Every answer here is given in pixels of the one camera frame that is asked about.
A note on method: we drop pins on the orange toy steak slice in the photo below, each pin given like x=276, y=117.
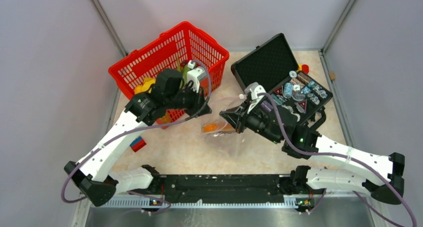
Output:
x=221, y=126

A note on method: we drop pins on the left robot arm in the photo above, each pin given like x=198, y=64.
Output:
x=93, y=174

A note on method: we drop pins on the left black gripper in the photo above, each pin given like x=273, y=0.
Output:
x=199, y=108

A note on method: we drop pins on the yellow toy corn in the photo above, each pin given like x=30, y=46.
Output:
x=146, y=86

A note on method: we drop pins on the small tan wall block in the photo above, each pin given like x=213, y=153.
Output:
x=332, y=75

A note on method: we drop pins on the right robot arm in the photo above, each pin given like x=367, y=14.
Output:
x=378, y=176

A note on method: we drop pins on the clear zip top bag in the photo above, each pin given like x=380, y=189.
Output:
x=217, y=133

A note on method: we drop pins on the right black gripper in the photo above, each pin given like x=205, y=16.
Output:
x=239, y=116

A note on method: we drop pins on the red plastic shopping basket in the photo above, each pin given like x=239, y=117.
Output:
x=183, y=40

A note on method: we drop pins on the black poker chip case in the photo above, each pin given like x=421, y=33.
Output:
x=273, y=66

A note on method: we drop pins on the green toy vegetable leaves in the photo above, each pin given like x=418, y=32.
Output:
x=182, y=66

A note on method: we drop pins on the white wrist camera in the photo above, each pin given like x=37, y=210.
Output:
x=194, y=73
x=253, y=95

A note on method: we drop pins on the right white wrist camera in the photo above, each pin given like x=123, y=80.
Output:
x=253, y=95

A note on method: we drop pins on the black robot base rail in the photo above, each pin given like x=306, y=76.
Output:
x=226, y=189

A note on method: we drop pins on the red round token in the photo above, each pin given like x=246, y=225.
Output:
x=305, y=68

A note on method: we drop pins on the red blue toy block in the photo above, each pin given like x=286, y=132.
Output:
x=137, y=144

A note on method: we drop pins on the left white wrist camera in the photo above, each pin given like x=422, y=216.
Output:
x=194, y=73

